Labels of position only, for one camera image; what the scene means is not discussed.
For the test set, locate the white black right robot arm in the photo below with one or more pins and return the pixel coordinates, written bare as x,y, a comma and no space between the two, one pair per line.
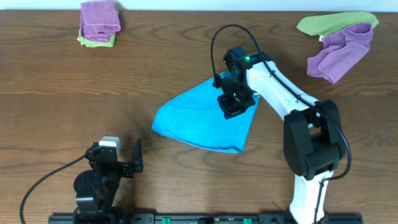
315,147

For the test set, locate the folded purple cloth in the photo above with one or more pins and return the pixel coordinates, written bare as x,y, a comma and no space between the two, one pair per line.
99,20

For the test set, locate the loose purple cloth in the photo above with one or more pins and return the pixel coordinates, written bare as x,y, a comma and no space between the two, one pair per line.
341,51

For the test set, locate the blue microfiber cloth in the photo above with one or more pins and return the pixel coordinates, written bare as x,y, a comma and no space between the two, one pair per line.
195,118

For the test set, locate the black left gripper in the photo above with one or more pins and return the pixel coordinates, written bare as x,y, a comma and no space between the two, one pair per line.
125,168

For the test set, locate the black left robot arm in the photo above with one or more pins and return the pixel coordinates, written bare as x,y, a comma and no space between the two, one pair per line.
96,188

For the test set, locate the folded green cloth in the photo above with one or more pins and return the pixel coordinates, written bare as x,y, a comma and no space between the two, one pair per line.
98,43

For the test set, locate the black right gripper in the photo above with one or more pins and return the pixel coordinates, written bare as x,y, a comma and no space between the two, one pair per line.
236,104

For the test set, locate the loose green cloth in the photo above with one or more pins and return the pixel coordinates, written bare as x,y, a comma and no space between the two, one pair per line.
332,23

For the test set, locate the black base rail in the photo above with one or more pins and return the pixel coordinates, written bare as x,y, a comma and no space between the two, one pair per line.
148,218

